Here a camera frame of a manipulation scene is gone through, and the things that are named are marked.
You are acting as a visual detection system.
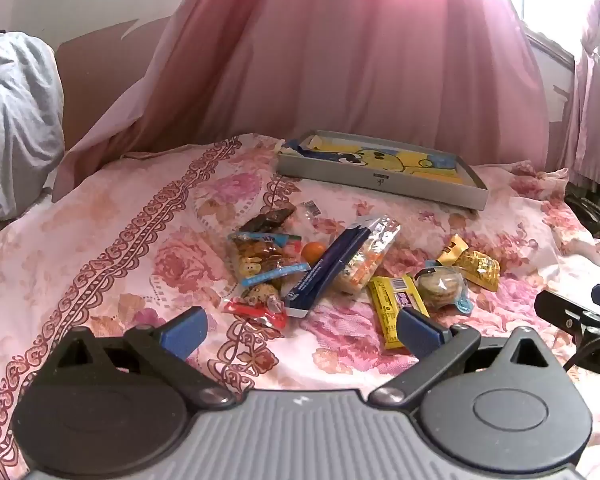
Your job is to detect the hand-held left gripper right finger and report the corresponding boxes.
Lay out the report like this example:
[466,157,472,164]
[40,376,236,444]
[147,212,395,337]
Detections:
[369,307,563,408]

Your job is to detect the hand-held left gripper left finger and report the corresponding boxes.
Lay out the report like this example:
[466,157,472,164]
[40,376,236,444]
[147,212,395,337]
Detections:
[45,306,237,411]

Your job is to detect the yellow candy bar packet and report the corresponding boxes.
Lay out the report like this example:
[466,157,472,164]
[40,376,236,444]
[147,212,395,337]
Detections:
[367,274,431,351]

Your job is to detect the round cookie packet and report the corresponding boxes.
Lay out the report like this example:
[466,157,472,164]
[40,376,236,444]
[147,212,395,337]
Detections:
[415,260,473,316]

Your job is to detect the red candy packet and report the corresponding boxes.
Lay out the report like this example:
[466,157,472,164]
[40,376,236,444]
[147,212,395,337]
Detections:
[223,296,288,330]

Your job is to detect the gold snack packet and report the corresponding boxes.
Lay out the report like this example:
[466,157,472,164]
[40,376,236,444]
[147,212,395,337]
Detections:
[435,234,502,292]

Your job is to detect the orange white cracker packet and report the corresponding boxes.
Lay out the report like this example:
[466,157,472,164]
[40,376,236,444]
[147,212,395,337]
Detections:
[332,215,402,295]

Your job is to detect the cartoon biscuit packet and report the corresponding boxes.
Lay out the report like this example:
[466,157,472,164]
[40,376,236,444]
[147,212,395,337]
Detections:
[228,230,308,306]

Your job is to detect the navy blue snack packet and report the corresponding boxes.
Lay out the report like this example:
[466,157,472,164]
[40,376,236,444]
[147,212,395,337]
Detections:
[284,225,376,318]

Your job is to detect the clear packet of dark snack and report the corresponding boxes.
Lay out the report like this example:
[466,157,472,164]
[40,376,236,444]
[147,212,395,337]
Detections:
[240,200,323,233]

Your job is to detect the grey cardboard box tray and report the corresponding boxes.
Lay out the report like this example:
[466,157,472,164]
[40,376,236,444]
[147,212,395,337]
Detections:
[276,130,490,211]

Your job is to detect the dark bedside objects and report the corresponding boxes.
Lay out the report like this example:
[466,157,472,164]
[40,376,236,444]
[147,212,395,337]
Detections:
[565,135,600,261]

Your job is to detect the floral pink bedsheet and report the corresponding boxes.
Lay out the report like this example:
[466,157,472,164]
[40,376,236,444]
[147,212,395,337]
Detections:
[0,132,600,480]

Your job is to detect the small orange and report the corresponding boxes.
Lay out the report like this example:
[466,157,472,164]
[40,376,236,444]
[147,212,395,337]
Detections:
[300,242,327,266]

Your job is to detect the white quilt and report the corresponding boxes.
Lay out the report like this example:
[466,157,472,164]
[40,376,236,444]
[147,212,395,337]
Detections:
[0,30,65,241]

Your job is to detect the pink curtain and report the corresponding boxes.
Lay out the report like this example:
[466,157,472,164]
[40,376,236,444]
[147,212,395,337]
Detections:
[52,0,600,201]

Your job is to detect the bright window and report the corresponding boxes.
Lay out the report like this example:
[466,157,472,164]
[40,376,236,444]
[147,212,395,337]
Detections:
[500,0,600,96]

